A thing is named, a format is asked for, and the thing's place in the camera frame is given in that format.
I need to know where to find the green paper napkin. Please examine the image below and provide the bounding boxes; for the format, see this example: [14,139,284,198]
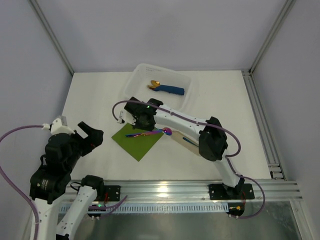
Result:
[111,123,164,162]

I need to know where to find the iridescent blue fork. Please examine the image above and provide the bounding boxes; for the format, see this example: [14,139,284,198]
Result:
[182,137,199,148]

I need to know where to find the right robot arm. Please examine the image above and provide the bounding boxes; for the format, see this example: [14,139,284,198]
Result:
[124,97,245,199]

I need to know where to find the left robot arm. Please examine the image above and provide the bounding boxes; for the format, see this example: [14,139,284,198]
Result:
[29,117,104,240]

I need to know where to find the gold utensils in bundle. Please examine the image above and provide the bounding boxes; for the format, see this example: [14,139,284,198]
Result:
[146,80,161,91]

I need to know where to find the blue rolled napkin bundle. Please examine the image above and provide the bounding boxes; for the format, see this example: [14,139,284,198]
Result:
[153,85,185,96]

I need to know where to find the white plastic basket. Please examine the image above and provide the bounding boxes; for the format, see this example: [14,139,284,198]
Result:
[121,63,199,112]

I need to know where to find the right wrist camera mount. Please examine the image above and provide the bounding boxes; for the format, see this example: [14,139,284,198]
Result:
[117,110,131,124]

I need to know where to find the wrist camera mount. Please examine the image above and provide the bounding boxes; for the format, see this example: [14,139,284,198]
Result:
[117,110,131,124]
[42,115,75,136]

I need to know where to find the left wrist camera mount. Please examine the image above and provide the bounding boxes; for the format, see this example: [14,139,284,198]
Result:
[42,115,75,136]

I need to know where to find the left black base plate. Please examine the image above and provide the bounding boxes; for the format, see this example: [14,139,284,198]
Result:
[100,185,121,202]

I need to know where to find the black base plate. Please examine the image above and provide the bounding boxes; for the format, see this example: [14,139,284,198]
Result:
[100,185,121,202]
[208,183,255,200]

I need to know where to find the white slotted cable duct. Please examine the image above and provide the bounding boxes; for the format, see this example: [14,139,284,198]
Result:
[59,202,230,214]

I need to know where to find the aluminium front rail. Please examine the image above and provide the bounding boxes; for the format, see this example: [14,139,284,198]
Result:
[104,179,303,203]

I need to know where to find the aluminium rail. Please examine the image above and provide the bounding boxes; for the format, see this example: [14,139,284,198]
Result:
[104,179,303,203]
[241,70,287,181]

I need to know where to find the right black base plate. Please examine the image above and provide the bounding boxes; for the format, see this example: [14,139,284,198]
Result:
[208,183,255,200]

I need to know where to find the left frame post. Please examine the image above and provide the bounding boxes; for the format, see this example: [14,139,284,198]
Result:
[28,0,75,76]

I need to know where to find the frame post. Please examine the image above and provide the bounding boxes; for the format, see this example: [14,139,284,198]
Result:
[28,0,75,76]
[249,0,296,75]

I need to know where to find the aluminium right side rail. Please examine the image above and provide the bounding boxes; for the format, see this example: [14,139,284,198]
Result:
[241,70,287,181]

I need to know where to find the right frame post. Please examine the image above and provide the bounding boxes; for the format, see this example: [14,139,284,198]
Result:
[249,0,296,75]

